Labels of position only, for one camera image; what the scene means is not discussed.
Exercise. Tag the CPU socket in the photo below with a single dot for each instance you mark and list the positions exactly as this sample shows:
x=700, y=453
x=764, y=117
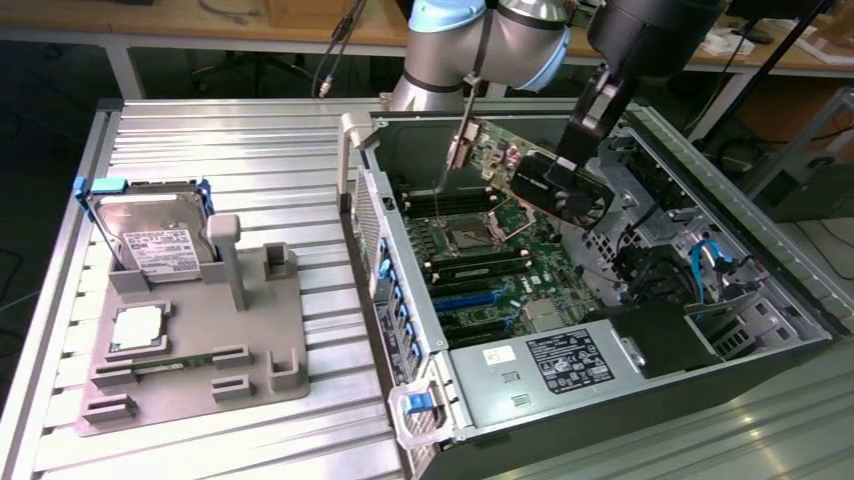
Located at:
x=468, y=235

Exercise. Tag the blue case latch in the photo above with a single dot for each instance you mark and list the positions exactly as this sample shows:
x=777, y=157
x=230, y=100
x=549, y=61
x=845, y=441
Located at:
x=417, y=405

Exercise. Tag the dark grey floor box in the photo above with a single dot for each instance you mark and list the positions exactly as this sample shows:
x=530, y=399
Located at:
x=801, y=190

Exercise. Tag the black tripod pole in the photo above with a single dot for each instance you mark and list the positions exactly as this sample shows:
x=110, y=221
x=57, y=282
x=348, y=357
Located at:
x=768, y=67

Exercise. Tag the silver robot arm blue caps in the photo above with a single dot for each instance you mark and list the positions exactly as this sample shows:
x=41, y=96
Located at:
x=468, y=50

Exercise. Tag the blue expansion slot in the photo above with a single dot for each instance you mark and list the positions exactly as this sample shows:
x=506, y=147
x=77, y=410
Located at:
x=468, y=300

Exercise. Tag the black monitor stand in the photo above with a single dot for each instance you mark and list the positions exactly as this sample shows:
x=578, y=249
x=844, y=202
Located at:
x=754, y=32

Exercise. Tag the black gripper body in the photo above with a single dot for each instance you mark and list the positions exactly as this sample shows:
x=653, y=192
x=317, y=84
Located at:
x=654, y=35

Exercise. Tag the black chair base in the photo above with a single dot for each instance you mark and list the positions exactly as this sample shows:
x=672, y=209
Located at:
x=261, y=67

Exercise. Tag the silver chipset heat sink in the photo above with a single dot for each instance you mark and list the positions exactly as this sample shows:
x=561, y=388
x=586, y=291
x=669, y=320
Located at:
x=546, y=315

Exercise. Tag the aluminium profile frame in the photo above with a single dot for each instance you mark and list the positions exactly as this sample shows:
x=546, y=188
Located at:
x=831, y=115

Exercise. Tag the wooden desk white frame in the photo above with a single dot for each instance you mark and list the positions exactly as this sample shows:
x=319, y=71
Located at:
x=167, y=25
x=788, y=60

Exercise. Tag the silver hard disk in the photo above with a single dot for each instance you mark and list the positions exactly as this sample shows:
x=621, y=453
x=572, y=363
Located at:
x=154, y=225

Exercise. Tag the black fan graphics card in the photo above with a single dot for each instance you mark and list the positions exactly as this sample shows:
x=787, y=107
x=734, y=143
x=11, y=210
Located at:
x=534, y=185

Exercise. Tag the silver disk bay cage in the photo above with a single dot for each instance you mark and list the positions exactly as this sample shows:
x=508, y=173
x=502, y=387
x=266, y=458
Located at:
x=641, y=200

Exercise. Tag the grey power supply unit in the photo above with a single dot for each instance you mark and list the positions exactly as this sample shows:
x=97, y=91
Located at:
x=501, y=390

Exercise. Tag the hard disk drive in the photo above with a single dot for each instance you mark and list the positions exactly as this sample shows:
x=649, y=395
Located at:
x=107, y=186

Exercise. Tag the RAM stick white label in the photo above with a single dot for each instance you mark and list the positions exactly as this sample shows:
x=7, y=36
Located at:
x=477, y=270

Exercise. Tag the silver socket cover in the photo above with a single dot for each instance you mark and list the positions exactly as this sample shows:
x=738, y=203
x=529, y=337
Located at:
x=517, y=217

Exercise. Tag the grey parts rack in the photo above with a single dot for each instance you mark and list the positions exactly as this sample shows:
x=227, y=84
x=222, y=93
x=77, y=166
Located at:
x=201, y=310

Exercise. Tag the silver CPU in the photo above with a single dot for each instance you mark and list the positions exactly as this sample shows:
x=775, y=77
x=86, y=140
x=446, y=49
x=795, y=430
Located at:
x=137, y=327

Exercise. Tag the green RAM stick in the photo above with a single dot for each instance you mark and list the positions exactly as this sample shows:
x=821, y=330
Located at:
x=174, y=363

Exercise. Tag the black plastic shroud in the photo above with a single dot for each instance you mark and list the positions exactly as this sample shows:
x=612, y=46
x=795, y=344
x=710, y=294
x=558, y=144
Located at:
x=654, y=335

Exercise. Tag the open black PC case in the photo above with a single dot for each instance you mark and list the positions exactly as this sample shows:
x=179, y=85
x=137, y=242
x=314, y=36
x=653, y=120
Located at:
x=734, y=200

